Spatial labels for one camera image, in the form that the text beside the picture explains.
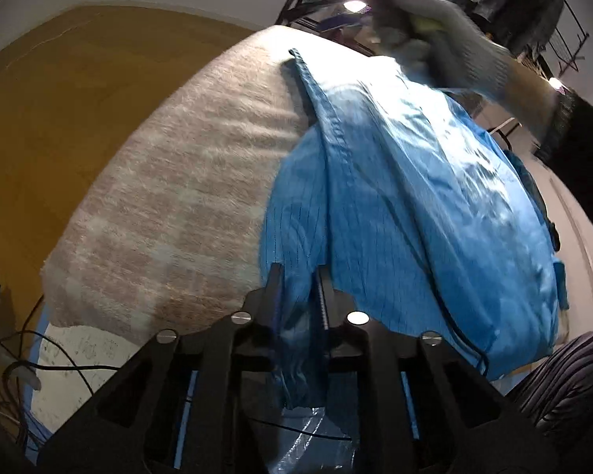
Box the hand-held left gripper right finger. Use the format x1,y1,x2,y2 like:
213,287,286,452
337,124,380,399
316,265,559,474

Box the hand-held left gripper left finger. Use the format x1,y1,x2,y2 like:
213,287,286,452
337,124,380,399
37,263,287,474

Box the blue pinstriped work coat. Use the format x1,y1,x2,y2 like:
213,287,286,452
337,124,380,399
259,48,571,410

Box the folded dark clothes pile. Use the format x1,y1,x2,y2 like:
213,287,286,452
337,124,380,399
494,0,567,56

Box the person's right hand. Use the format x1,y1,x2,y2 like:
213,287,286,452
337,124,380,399
375,0,563,135

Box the blue plastic sheet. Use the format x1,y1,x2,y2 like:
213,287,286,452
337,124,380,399
267,402,361,474

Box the beige plaid blanket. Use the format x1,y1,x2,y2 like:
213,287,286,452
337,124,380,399
40,24,327,346

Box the white scribbled sheet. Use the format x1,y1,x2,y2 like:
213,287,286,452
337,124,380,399
30,323,146,433

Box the striped pants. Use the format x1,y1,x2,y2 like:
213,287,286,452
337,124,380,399
506,332,593,450

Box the tangle of black cables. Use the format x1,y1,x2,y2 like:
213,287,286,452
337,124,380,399
0,281,126,457

